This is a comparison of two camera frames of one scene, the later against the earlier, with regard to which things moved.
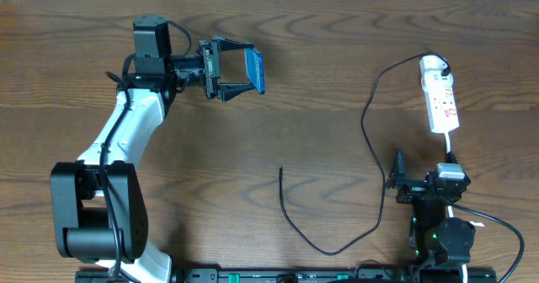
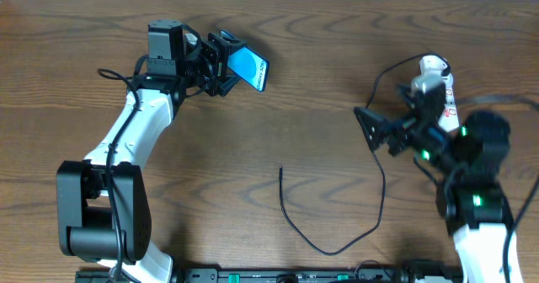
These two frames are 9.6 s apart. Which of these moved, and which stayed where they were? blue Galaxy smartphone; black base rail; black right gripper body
Moved: blue Galaxy smartphone; black right gripper body
Stayed: black base rail
